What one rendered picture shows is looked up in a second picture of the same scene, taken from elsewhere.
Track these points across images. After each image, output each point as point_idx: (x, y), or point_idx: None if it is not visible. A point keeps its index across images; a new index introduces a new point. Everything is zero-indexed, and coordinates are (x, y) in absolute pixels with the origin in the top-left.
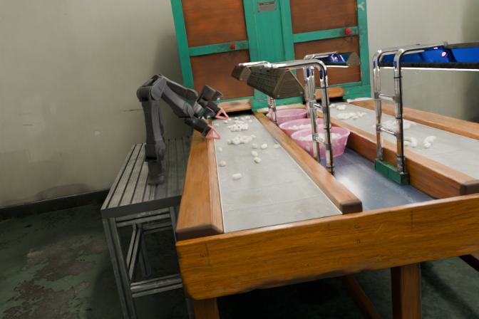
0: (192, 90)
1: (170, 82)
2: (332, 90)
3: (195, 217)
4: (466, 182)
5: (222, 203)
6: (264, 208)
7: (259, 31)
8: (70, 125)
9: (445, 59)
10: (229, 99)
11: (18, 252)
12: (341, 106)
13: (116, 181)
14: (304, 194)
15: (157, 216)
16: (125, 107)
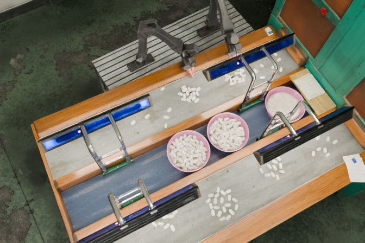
0: (224, 26)
1: (219, 6)
2: (360, 134)
3: (44, 123)
4: (74, 234)
5: (68, 126)
6: (61, 147)
7: (356, 25)
8: None
9: (112, 224)
10: (298, 39)
11: None
12: (324, 152)
13: (134, 42)
14: (77, 161)
15: (105, 86)
16: None
